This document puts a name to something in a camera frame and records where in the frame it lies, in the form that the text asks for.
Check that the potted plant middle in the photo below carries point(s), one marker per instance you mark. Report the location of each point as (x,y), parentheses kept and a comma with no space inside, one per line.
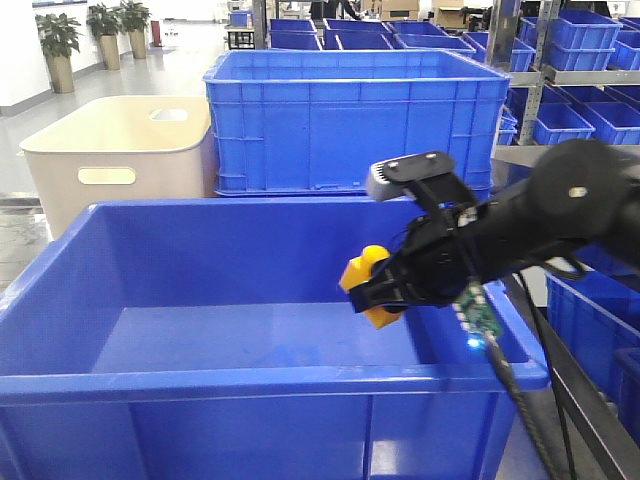
(105,26)

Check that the blue bin lower right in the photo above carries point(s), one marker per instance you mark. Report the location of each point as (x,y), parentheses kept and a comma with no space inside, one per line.
(596,316)

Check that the potted plant right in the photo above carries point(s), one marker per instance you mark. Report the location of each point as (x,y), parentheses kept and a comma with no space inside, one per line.
(134,18)

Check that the beige plastic tub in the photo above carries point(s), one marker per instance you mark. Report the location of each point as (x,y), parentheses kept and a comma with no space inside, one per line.
(122,148)

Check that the yellow studded toy brick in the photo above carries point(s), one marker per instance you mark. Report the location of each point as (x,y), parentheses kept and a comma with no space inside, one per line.
(357,272)

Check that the large blue crate rear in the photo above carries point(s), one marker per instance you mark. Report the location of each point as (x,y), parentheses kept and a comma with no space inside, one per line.
(301,122)

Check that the potted plant left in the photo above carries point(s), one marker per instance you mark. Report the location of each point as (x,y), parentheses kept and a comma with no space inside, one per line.
(59,38)

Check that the green circuit board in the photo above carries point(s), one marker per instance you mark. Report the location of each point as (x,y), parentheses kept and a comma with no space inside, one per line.
(476,316)

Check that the large blue bin front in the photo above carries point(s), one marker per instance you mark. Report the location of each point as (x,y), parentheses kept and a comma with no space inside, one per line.
(209,339)

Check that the steel rack with blue bins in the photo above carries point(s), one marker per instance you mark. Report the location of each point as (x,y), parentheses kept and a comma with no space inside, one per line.
(576,44)

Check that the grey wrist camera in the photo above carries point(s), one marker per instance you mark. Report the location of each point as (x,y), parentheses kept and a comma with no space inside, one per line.
(389,179)

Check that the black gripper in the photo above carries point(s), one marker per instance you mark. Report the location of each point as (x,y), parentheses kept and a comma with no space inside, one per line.
(436,261)

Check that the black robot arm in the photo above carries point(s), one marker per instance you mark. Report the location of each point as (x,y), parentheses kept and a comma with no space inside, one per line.
(579,192)

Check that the potted plant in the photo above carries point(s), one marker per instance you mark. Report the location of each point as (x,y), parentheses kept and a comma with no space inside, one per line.
(59,38)
(105,26)
(134,18)

